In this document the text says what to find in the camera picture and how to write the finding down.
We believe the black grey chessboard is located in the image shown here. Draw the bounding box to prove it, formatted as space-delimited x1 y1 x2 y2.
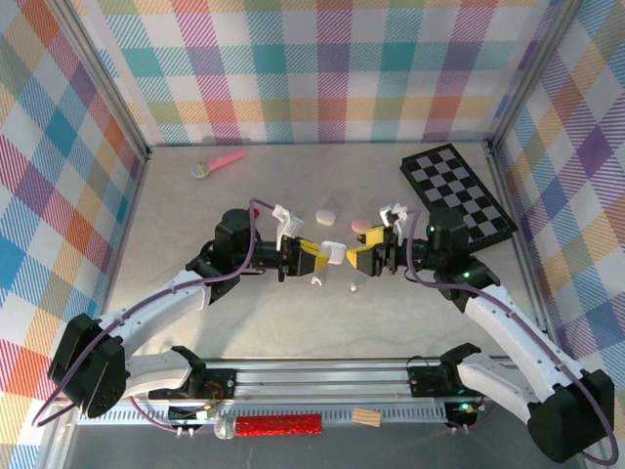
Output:
399 143 520 254

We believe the small wooden piece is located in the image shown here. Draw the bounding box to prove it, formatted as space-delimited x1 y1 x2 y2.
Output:
352 407 383 429

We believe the red glitter microphone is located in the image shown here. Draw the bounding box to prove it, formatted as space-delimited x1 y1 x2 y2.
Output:
213 413 324 441

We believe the small controller board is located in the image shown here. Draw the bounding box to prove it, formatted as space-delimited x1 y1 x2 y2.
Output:
167 404 217 425
444 400 479 422

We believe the aluminium side rail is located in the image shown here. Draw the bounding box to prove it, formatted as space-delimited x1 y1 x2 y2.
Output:
484 142 558 343
95 154 151 317

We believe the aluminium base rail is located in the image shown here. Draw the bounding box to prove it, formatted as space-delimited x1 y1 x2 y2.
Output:
53 357 514 407

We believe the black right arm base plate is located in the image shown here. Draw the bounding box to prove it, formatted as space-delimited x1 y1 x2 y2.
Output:
407 359 465 398

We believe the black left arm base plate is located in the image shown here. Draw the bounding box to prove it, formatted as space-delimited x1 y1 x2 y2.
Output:
147 368 239 401

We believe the aluminium frame post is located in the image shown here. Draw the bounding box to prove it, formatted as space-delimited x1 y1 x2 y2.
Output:
46 0 152 162
485 0 587 155

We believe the perforated metal cable tray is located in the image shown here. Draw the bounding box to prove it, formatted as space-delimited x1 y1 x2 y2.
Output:
75 406 453 427

